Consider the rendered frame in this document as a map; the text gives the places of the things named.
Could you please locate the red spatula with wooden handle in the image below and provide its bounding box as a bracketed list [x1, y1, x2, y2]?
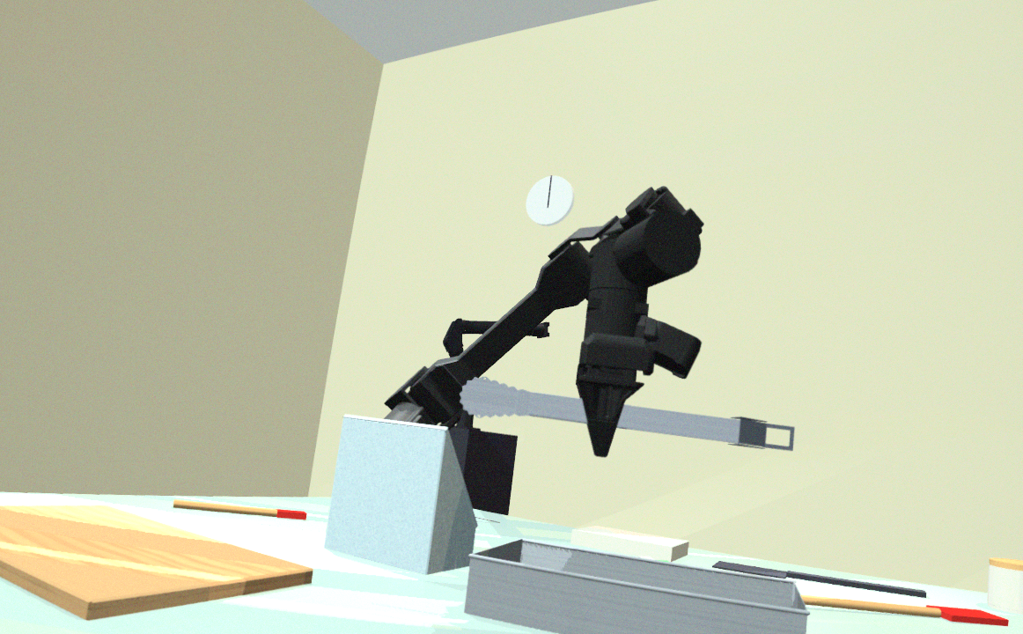
[801, 595, 1009, 627]

